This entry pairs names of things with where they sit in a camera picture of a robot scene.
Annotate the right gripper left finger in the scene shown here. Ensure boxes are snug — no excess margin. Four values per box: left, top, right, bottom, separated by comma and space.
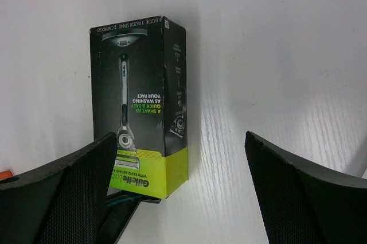
1, 133, 117, 243

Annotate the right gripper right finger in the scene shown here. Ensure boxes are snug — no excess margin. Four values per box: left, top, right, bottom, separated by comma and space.
245, 131, 366, 243

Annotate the black green razor box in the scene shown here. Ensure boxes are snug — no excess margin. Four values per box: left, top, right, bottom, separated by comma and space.
89, 16, 189, 199

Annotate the orange razor box near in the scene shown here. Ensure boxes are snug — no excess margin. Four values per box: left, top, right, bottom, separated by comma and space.
0, 170, 13, 181

